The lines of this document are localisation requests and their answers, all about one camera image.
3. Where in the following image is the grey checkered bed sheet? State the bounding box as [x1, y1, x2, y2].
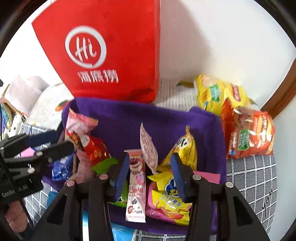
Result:
[19, 79, 277, 240]

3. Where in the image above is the red Haidilao paper bag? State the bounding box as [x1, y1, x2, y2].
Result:
[32, 1, 160, 103]

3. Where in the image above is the strawberry bear snack packet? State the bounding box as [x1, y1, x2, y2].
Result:
[125, 149, 147, 223]

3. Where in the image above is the left hand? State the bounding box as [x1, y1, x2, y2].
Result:
[4, 201, 28, 233]

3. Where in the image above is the blue tissue pack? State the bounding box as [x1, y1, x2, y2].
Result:
[46, 191, 137, 241]

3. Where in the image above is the brown wooden door frame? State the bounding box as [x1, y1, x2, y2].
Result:
[261, 71, 295, 119]

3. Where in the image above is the dark blue snack packet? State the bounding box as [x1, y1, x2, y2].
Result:
[52, 153, 74, 181]

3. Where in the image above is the orange red chips bag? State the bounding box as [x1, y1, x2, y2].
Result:
[221, 99, 275, 159]

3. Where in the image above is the white dotted snack packet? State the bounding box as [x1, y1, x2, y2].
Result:
[139, 123, 158, 175]

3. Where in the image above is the green snack packet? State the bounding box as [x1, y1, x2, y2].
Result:
[92, 154, 130, 207]

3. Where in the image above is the yellow chips bag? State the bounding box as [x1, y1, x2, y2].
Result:
[194, 74, 251, 116]

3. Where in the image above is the red snack packet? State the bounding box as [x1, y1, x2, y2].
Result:
[82, 135, 111, 166]

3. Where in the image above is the purple cloth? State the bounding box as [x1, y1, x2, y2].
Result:
[41, 97, 227, 236]

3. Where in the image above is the pink yellow sweet potato snack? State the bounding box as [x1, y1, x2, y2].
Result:
[145, 170, 221, 227]

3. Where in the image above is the small yellow snack packet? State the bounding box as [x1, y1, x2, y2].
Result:
[157, 126, 198, 172]

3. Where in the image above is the panda snack packet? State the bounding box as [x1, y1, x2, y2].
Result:
[65, 108, 98, 150]

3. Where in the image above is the pink peach flavour packet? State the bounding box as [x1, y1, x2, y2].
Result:
[69, 150, 96, 184]

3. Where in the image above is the fruit print pillow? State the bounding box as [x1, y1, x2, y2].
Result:
[25, 83, 74, 130]

